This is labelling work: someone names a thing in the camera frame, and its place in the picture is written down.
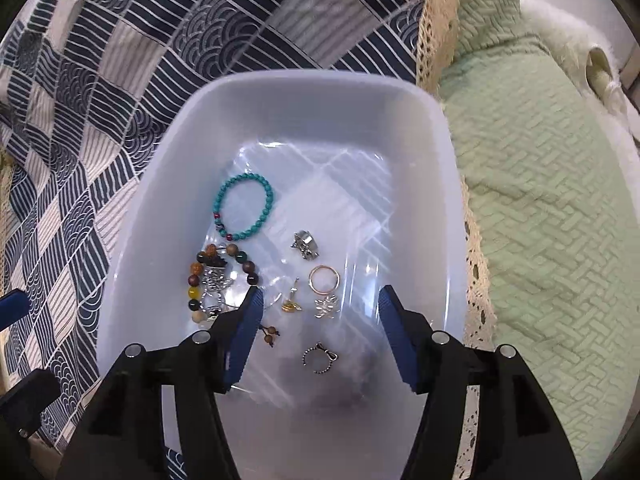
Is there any rose gold ring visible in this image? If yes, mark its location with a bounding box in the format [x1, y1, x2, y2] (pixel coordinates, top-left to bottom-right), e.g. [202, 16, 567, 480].
[307, 263, 342, 296]

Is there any black bow ring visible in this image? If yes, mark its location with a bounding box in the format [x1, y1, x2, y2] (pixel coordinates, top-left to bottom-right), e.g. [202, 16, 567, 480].
[300, 341, 340, 375]

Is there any silver dragonfly charm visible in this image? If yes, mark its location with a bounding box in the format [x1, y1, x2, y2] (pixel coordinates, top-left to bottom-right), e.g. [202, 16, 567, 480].
[314, 294, 338, 318]

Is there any turquoise bead bracelet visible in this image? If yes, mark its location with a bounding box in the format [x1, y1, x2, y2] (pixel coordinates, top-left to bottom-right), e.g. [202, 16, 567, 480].
[211, 171, 276, 242]

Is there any silver chunky ring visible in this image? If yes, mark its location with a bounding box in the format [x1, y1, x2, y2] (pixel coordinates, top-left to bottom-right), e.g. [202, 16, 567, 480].
[290, 230, 321, 261]

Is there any white fluffy plush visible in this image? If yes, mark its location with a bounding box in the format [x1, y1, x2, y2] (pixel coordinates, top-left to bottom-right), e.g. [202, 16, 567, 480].
[520, 0, 639, 190]

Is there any green textured quilt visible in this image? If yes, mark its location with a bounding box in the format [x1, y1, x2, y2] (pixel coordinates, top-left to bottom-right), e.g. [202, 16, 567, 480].
[439, 0, 639, 479]

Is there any blue white patchwork cloth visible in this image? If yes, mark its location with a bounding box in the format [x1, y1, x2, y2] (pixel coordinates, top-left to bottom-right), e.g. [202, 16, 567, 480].
[0, 0, 436, 480]

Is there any silver charm ring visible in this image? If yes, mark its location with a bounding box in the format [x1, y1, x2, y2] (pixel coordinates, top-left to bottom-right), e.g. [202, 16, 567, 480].
[199, 263, 237, 311]

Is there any multicolour bead bracelet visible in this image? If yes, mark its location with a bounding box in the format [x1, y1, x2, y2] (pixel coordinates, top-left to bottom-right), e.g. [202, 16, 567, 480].
[186, 242, 262, 325]

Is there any gold pendant charm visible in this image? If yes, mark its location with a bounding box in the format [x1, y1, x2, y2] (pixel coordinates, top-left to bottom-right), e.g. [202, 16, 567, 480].
[281, 278, 303, 313]

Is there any white plastic tray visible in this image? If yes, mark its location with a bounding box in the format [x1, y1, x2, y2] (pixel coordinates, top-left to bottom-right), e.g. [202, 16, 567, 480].
[96, 70, 466, 479]

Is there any brown bead tassel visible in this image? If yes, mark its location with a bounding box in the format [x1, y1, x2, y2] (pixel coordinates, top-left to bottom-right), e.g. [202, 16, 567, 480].
[259, 324, 280, 348]

